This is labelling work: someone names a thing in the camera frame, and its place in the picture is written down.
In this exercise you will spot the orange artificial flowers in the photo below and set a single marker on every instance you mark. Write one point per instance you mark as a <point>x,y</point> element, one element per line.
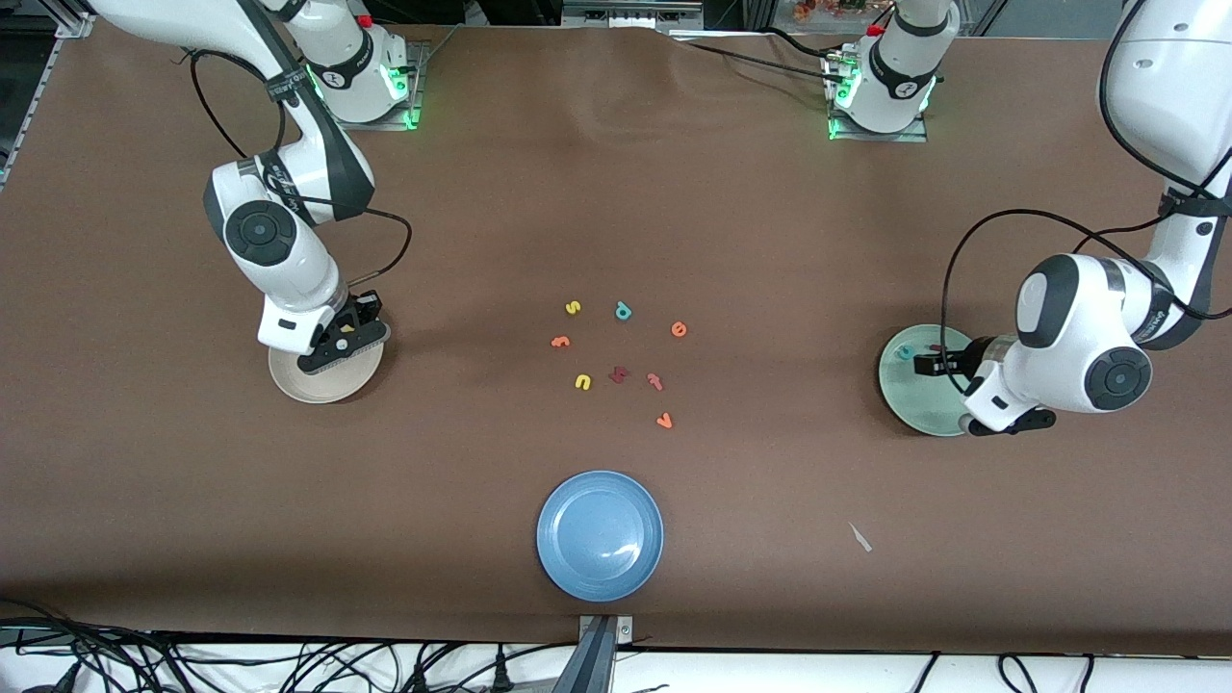
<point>828,8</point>

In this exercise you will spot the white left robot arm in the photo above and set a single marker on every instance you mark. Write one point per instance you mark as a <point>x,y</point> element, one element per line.
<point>1068,327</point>

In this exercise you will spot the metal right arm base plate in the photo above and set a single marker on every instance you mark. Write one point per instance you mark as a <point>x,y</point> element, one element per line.
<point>337,123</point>

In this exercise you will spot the aluminium frame rail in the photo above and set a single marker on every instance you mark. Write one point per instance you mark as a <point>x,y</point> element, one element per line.
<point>72,27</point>
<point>1179,46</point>
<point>27,111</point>

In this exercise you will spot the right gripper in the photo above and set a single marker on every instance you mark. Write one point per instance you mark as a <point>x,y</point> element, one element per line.
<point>365,311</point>

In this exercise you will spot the green plate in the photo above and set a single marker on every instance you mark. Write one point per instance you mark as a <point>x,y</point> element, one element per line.
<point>914,404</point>

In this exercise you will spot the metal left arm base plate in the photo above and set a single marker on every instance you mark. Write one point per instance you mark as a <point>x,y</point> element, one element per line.
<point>866,137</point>

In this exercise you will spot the blue plate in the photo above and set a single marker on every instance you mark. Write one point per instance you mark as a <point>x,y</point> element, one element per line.
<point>600,536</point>

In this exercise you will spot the white paper scrap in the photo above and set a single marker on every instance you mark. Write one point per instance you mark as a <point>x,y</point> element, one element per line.
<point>859,537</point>

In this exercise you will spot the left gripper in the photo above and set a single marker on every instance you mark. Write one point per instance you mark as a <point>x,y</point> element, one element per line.
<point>959,364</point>

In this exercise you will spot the grey metal camera mount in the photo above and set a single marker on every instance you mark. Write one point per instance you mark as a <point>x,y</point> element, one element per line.
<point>597,664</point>

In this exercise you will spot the beige brown plate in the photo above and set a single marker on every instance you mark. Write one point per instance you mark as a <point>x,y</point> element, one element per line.
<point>327,385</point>

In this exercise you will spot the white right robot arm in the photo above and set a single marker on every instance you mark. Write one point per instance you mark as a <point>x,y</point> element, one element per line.
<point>308,279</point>

